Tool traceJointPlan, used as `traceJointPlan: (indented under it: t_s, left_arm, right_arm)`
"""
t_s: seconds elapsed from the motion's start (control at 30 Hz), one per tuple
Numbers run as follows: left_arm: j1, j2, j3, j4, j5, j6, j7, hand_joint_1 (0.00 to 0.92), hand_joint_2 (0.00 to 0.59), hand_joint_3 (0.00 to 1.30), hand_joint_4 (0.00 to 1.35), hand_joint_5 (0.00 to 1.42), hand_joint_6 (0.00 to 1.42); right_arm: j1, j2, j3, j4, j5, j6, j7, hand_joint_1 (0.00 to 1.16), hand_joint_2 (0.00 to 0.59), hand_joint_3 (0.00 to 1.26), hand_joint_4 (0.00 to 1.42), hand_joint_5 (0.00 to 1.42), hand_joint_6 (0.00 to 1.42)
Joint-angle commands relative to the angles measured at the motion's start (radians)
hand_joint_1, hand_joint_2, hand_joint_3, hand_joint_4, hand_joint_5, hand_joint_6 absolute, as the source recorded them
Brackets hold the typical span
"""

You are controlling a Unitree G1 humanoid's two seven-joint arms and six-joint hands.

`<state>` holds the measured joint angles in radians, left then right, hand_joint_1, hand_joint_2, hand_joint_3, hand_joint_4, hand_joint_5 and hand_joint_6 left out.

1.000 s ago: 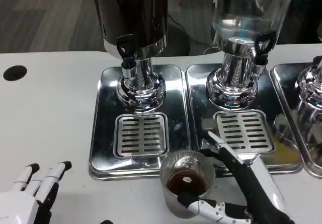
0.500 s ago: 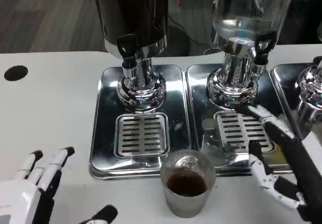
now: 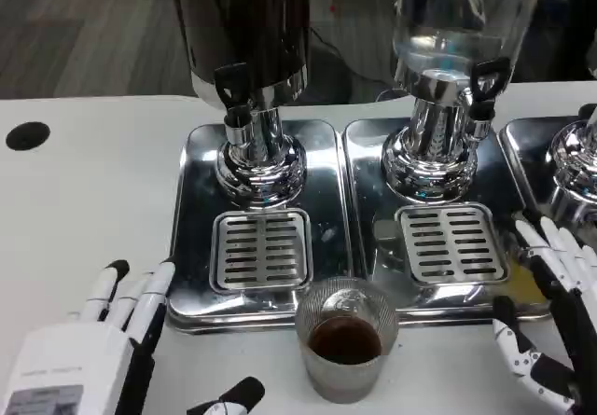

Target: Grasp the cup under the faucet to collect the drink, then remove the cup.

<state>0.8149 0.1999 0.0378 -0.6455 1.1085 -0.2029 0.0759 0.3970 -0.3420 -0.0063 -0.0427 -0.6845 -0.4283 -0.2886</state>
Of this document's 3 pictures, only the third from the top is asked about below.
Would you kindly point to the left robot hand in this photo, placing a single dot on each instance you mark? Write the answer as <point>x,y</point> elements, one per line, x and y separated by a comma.
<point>74,359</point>

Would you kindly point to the dark drink dispenser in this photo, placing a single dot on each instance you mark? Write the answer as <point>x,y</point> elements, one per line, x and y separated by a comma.
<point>242,23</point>

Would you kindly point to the chrome dispenser base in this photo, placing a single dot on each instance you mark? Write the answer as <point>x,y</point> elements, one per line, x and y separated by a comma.
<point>576,163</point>

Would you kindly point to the black table grommet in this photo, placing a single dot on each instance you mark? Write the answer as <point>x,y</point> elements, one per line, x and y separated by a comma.
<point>28,135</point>

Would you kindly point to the black dispenser tap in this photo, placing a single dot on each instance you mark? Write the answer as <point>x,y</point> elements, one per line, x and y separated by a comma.
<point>231,84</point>
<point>490,74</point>

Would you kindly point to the slotted steel drip grid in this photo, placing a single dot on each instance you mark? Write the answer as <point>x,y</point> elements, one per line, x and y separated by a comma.
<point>452,242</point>
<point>261,252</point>

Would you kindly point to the steel drip tray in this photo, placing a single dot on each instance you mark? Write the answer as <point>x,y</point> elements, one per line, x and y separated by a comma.
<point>326,177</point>
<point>527,154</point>
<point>364,177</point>

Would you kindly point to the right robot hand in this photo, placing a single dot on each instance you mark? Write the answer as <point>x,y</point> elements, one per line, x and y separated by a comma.
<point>578,322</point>

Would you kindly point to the clear drink dispenser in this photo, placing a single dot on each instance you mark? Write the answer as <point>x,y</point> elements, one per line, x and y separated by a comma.
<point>443,14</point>

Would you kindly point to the clear ribbed glass cup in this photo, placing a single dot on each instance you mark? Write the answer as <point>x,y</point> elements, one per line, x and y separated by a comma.
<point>326,373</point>

